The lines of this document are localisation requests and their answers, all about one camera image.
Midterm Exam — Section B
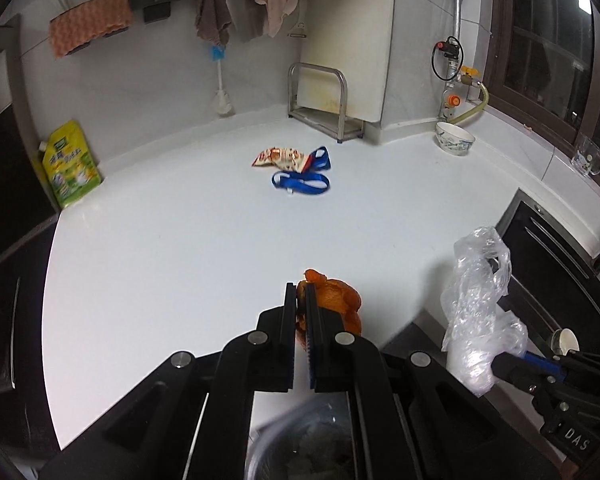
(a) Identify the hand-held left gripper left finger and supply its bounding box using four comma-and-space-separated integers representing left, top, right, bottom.
39, 282, 298, 480

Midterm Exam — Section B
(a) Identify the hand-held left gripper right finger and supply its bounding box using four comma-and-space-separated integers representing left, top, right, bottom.
305, 282, 563, 480

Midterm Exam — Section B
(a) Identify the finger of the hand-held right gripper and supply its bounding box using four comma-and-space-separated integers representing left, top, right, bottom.
522, 351, 581, 380
489, 354, 556, 395

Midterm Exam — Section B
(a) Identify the orange peel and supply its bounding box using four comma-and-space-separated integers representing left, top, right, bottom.
294, 268, 363, 353

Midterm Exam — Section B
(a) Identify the clear plastic bag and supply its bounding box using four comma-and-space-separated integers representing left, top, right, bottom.
440, 226, 529, 396

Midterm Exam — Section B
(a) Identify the white cup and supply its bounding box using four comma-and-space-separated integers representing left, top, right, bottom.
550, 328, 581, 356

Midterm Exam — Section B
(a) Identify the stainless steel sink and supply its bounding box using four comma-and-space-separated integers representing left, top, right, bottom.
495, 187, 600, 361

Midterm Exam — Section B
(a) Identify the printed snack packet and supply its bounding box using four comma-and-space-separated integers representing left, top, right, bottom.
251, 146, 313, 172

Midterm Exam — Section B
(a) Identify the metal cutting board rack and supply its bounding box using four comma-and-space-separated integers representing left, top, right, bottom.
286, 62, 366, 145

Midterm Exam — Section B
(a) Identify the clear glass mug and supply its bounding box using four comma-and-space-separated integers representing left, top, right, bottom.
571, 136, 600, 177

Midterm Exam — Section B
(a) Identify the white patterned bowl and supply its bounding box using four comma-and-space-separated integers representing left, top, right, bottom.
434, 121, 476, 156

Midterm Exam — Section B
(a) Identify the white bottle brush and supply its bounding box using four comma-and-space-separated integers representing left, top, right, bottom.
210, 42, 234, 117

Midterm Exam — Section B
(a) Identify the yellow-green detergent pouch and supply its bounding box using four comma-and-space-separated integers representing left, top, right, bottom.
39, 120, 103, 209

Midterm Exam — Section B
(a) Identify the black cooktop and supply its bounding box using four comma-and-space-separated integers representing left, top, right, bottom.
0, 212, 61, 453

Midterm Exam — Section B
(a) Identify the white cutting board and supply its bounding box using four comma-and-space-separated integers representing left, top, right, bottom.
300, 0, 397, 122

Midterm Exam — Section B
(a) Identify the brown-grey hanging cloth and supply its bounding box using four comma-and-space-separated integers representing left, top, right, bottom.
195, 0, 232, 43

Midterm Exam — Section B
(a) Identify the pink hanging cloth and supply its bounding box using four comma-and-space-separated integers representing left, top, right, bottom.
254, 0, 302, 38

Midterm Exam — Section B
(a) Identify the gas pipe with valve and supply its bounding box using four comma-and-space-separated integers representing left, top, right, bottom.
437, 0, 481, 121

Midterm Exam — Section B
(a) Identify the orange sponge cloth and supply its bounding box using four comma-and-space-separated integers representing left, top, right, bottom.
48, 0, 134, 58

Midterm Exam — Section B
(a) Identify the blue lanyard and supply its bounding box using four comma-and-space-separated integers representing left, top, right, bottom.
271, 146, 333, 196

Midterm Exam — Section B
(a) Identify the yellow-green gas hose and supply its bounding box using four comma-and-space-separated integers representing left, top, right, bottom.
450, 80, 490, 125

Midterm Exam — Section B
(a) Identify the black cable loop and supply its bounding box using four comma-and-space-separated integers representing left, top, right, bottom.
431, 37, 463, 81

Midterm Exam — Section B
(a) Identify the dark window frame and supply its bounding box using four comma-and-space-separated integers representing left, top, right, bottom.
485, 0, 600, 161

